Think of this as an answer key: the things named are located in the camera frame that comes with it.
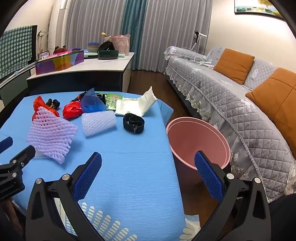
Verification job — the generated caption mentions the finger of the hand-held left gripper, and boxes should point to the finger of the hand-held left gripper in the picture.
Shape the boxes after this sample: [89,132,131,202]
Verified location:
[9,145,36,168]
[0,137,14,154]

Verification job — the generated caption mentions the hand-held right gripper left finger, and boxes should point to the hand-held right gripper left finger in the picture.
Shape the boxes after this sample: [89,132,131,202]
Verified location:
[25,152,109,241]

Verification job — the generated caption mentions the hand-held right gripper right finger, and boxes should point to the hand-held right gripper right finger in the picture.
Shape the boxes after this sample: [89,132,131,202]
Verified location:
[194,151,271,241]

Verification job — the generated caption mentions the large white foam net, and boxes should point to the large white foam net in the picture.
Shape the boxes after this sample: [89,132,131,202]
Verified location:
[27,107,79,165]

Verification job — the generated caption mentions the pink plastic bucket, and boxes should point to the pink plastic bucket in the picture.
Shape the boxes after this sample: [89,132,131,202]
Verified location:
[166,117,231,186]

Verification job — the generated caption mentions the red plastic bag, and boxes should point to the red plastic bag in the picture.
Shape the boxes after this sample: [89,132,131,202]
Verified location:
[33,96,60,121]
[62,100,84,120]

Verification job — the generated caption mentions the small white foam net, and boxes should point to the small white foam net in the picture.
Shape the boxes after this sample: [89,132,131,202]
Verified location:
[81,111,117,138]

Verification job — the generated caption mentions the dark floral fabric scrap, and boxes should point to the dark floral fabric scrap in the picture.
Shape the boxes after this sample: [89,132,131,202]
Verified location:
[46,98,61,110]

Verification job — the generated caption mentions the black elastic band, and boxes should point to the black elastic band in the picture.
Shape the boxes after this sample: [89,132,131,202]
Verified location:
[122,113,145,134]

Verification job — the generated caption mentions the blue plastic bag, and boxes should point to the blue plastic bag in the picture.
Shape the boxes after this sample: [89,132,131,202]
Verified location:
[80,88,107,113]

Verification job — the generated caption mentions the green printed packet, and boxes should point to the green printed packet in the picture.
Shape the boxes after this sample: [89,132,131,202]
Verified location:
[105,92,126,111]

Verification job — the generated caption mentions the black red snack wrapper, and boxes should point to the black red snack wrapper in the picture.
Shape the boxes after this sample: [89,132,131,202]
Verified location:
[70,91,88,103]

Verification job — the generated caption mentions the green and white packet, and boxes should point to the green and white packet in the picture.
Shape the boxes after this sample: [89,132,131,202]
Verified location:
[115,86,158,117]

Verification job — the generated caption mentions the blue table cloth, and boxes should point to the blue table cloth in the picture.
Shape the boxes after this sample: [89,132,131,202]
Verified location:
[0,91,200,241]

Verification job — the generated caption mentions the grey quilted sofa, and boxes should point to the grey quilted sofa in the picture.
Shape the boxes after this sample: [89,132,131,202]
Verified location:
[164,46,296,204]

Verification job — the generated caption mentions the green checked cloth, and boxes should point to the green checked cloth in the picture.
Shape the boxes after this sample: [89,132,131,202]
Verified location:
[0,26,33,80]

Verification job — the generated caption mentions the colourful tin box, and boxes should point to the colourful tin box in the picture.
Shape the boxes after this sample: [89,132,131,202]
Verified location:
[35,49,85,76]

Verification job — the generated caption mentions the black television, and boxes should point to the black television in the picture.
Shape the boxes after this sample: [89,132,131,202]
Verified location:
[31,25,38,63]

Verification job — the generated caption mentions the orange cushion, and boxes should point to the orange cushion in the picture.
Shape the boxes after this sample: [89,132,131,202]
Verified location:
[245,67,296,143]
[213,48,255,85]

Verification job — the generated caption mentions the red teapot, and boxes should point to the red teapot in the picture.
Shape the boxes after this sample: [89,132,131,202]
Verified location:
[53,45,68,55]

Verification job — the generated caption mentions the white coffee table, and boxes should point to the white coffee table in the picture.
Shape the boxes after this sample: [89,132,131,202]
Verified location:
[26,52,135,93]

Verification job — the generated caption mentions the thin bamboo plant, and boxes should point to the thin bamboo plant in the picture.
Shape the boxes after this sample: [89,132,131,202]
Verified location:
[36,30,48,54]

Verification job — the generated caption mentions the light green cloth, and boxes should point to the light green cloth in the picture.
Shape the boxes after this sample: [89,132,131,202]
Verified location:
[83,52,127,58]

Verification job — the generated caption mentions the dark green round bowl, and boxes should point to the dark green round bowl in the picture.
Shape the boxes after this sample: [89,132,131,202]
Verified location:
[97,49,120,60]

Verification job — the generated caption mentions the stack of pastel bowls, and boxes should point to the stack of pastel bowls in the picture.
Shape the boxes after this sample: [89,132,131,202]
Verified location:
[87,41,101,53]

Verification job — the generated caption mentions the white standing air conditioner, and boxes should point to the white standing air conditioner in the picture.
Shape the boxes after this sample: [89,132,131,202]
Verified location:
[48,0,70,51]

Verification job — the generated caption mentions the black hat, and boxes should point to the black hat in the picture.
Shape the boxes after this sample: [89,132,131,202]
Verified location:
[97,40,116,52]

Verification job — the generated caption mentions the pink quilted basket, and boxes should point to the pink quilted basket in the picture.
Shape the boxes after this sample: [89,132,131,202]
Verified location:
[104,34,131,56]

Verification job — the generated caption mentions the white floor lamp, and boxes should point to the white floor lamp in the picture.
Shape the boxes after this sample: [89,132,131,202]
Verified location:
[191,31,208,53]

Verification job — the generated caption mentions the grey curtain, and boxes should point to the grey curtain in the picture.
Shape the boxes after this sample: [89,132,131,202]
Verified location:
[64,0,128,50]
[138,0,213,73]

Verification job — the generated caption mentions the teal curtain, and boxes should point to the teal curtain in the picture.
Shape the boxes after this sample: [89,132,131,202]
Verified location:
[121,0,149,70]

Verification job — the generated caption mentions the white power strip cable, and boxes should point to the white power strip cable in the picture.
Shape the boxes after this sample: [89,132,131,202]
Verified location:
[184,47,216,69]

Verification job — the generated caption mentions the framed wall picture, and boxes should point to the framed wall picture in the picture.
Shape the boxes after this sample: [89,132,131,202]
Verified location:
[234,0,285,17]

